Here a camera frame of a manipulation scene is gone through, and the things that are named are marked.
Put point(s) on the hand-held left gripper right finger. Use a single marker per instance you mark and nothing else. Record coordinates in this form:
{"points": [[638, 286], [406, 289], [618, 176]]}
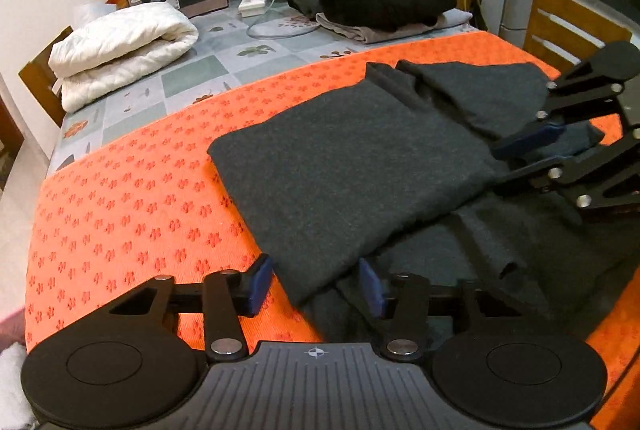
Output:
{"points": [[372, 287]]}

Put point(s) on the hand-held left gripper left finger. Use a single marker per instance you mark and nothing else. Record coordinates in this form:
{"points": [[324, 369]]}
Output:
{"points": [[260, 285]]}

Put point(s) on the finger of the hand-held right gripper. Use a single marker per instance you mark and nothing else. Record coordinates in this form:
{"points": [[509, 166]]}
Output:
{"points": [[535, 135], [590, 175]]}

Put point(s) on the dark grey sweater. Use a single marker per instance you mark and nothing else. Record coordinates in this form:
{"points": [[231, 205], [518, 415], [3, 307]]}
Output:
{"points": [[350, 170]]}

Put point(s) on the pink fabric storage bin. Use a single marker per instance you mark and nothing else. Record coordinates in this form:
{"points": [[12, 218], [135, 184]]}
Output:
{"points": [[10, 327]]}

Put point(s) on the orange flower-patterned mat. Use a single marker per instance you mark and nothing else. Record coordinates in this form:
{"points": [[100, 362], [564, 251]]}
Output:
{"points": [[125, 220]]}

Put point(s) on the folded beige garment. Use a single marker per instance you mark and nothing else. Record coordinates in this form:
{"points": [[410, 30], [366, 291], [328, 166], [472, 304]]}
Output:
{"points": [[370, 34]]}

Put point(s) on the white fluffy clothing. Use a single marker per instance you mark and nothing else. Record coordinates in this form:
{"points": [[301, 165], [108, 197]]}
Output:
{"points": [[12, 380]]}

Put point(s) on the white folded quilt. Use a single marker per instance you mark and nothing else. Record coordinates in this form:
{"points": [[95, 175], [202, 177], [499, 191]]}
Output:
{"points": [[120, 45]]}

